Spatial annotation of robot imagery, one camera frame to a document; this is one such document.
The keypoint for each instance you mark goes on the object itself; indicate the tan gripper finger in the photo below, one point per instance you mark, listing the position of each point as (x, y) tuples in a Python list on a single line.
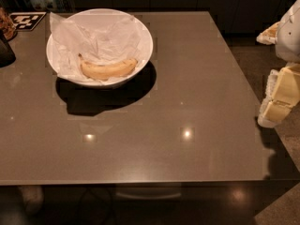
[(275, 111), (287, 88)]

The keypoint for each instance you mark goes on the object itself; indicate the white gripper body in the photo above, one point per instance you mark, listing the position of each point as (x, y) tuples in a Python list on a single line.
[(289, 37)]

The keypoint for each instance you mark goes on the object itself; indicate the yellow banana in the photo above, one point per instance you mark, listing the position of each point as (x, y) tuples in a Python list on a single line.
[(105, 72)]

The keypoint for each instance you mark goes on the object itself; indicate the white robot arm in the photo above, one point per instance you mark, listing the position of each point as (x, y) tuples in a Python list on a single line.
[(287, 48)]

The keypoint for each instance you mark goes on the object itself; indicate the white bowl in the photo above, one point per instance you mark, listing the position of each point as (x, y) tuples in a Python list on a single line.
[(144, 52)]

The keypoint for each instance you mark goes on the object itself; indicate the white crumpled paper liner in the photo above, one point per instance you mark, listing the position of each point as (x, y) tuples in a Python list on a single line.
[(93, 38)]

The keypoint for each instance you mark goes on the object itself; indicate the clear plastic bottle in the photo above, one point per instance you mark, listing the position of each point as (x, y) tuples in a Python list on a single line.
[(37, 5), (50, 5)]

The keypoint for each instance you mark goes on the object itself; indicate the black white fiducial marker card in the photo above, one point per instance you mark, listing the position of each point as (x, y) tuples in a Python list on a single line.
[(26, 21)]

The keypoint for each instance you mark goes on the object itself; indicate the brown patterned jar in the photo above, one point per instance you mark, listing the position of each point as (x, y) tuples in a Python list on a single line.
[(6, 25)]

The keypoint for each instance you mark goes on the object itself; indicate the dark round object left edge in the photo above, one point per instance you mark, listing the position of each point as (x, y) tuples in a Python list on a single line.
[(7, 56)]

